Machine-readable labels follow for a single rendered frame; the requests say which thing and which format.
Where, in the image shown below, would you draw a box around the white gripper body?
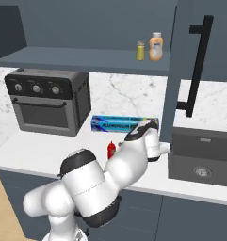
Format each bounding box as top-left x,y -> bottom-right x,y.
157,141 -> 172,155

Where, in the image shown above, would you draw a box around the red condiment bottle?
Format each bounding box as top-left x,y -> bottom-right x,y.
106,139 -> 117,161

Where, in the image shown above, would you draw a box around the yellow-green shaker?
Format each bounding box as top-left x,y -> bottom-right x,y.
136,40 -> 146,62

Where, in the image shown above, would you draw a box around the beige condiment bottle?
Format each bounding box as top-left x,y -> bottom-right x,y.
148,31 -> 165,62

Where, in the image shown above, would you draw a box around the dark grey sink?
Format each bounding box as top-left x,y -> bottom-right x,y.
167,125 -> 227,189

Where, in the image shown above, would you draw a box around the blue aluminium foil box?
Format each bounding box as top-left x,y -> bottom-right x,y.
90,114 -> 161,134

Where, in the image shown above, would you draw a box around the blue base cabinets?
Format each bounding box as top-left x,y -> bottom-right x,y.
0,169 -> 227,241

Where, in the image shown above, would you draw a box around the toaster oven glass door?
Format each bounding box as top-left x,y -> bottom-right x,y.
12,95 -> 73,130

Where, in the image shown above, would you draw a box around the grey toaster oven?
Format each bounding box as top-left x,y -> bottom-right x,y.
4,68 -> 92,137

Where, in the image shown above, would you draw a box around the blue cabinet door with handle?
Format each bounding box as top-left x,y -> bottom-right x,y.
159,0 -> 196,144

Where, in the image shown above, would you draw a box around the long black cabinet door handle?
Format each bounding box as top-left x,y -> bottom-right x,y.
176,14 -> 215,119

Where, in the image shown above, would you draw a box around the black toaster oven door handle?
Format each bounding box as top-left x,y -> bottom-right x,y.
11,97 -> 69,109

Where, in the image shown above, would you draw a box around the blue wall cabinet with shelf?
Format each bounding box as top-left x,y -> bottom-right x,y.
0,0 -> 179,77

